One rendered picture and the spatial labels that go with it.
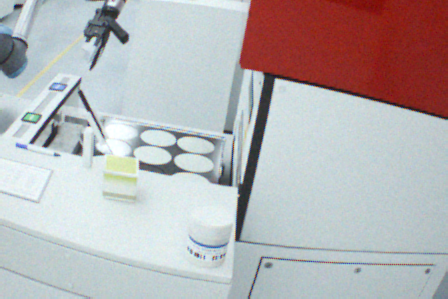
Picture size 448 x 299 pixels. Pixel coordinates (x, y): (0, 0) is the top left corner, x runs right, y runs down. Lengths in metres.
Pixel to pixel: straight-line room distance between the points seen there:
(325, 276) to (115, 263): 0.64
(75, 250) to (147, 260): 0.14
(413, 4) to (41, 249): 0.95
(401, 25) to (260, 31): 0.33
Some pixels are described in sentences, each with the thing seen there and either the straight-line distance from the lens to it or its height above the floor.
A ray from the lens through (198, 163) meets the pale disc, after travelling 1.46.
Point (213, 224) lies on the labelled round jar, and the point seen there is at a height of 1.06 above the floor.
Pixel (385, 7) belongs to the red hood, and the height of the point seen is 1.44.
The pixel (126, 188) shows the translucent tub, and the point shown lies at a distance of 1.10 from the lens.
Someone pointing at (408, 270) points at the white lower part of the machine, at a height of 0.76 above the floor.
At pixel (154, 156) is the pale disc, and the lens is 1.46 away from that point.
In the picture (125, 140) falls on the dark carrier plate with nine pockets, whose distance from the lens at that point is 1.52.
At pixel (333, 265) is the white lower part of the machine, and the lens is 1.40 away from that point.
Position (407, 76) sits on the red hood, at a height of 1.30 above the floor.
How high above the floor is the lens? 1.55
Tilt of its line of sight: 23 degrees down
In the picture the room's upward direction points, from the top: 11 degrees clockwise
